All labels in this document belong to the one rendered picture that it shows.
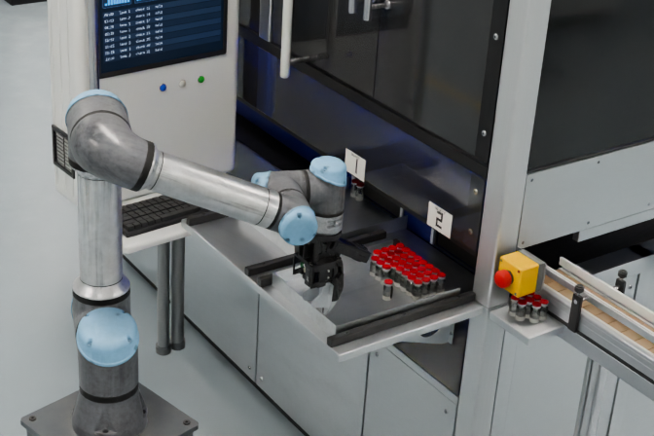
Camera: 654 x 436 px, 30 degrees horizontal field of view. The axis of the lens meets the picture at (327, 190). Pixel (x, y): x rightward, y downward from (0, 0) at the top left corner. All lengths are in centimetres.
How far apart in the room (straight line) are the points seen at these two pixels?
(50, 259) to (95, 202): 235
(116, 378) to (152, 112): 107
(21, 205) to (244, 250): 230
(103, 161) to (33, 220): 281
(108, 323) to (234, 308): 147
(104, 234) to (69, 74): 85
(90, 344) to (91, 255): 18
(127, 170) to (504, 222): 90
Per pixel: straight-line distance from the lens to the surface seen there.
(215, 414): 388
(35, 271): 466
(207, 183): 226
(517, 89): 257
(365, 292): 280
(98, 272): 246
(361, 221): 311
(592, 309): 276
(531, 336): 272
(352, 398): 338
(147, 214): 323
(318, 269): 253
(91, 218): 240
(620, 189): 294
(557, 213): 281
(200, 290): 403
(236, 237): 301
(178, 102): 333
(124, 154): 221
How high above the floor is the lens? 230
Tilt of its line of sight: 26 degrees down
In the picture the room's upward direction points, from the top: 4 degrees clockwise
